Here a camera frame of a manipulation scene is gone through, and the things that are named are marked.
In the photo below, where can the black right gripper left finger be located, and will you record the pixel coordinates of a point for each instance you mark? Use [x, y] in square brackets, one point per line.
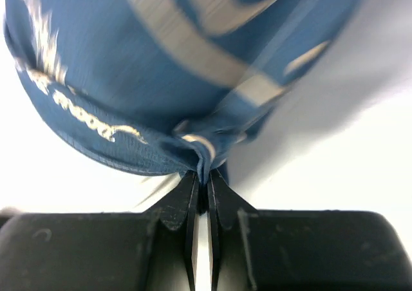
[151, 250]

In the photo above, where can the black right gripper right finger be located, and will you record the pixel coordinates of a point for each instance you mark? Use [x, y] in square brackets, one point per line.
[255, 249]

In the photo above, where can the blue embroidered pillowcase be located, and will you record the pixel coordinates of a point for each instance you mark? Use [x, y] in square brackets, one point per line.
[157, 87]

